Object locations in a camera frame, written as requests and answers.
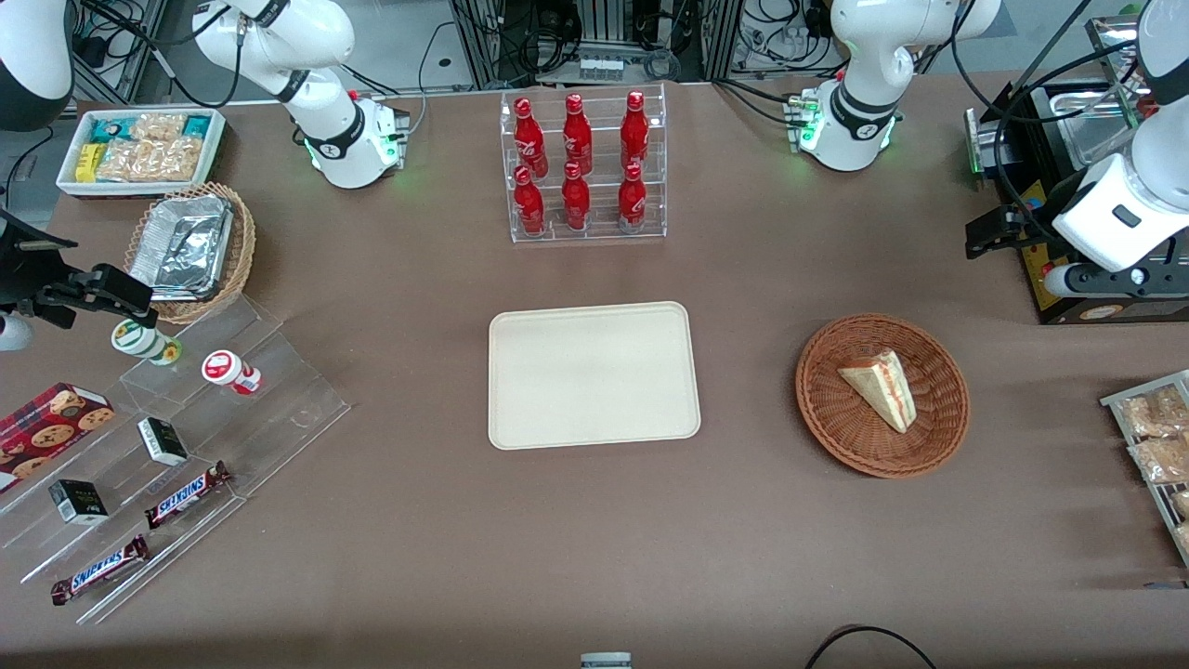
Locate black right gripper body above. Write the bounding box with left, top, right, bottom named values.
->
left=0, top=210, right=80, bottom=313

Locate triangle sandwich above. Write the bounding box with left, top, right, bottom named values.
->
left=837, top=348, right=919, bottom=435

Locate light wicker basket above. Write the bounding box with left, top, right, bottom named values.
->
left=123, top=181, right=257, bottom=325

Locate tray of packaged snacks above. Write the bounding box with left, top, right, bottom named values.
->
left=1100, top=369, right=1189, bottom=569

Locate brown round wicker basket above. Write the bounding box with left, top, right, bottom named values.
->
left=794, top=313, right=973, bottom=480

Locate cream plastic tray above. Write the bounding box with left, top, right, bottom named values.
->
left=488, top=300, right=703, bottom=453

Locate green white yogurt cup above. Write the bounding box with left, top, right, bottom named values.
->
left=111, top=318, right=183, bottom=366

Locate stack of foil trays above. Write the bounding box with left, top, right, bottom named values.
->
left=129, top=194, right=234, bottom=301

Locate large clear rice cracker bag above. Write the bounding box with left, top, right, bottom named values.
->
left=96, top=138, right=203, bottom=183

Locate red white yogurt cup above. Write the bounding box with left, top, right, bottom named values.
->
left=202, top=349, right=264, bottom=397

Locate red cookie box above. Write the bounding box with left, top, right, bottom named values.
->
left=0, top=382, right=116, bottom=494

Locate small black box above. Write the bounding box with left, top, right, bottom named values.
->
left=47, top=479, right=110, bottom=527
left=137, top=416, right=189, bottom=467

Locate white rectangular snack box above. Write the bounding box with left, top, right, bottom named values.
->
left=56, top=108, right=228, bottom=200

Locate small clear rice cracker bag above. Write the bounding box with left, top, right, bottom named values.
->
left=128, top=112, right=189, bottom=142

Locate clear acrylic step display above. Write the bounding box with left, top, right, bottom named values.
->
left=0, top=295, right=353, bottom=626

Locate snickers bar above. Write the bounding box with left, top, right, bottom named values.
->
left=143, top=461, right=234, bottom=531
left=50, top=534, right=150, bottom=607

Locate red cola bottle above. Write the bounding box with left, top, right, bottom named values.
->
left=617, top=163, right=648, bottom=234
left=513, top=97, right=549, bottom=177
left=560, top=162, right=592, bottom=232
left=620, top=90, right=651, bottom=172
left=562, top=93, right=595, bottom=176
left=513, top=165, right=547, bottom=236

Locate clear acrylic bottle rack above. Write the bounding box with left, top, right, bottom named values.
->
left=499, top=83, right=669, bottom=245

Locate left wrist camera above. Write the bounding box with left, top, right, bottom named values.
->
left=1042, top=246, right=1189, bottom=300

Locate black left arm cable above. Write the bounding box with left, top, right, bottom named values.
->
left=947, top=0, right=1149, bottom=243

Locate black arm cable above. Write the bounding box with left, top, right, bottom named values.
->
left=78, top=0, right=244, bottom=109
left=947, top=0, right=1149, bottom=243

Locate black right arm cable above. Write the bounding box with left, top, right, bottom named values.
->
left=78, top=0, right=244, bottom=109

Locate aluminium frame post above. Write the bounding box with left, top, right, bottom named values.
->
left=700, top=0, right=745, bottom=84
left=451, top=0, right=508, bottom=90

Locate black cable loop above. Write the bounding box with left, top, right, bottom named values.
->
left=803, top=624, right=940, bottom=669

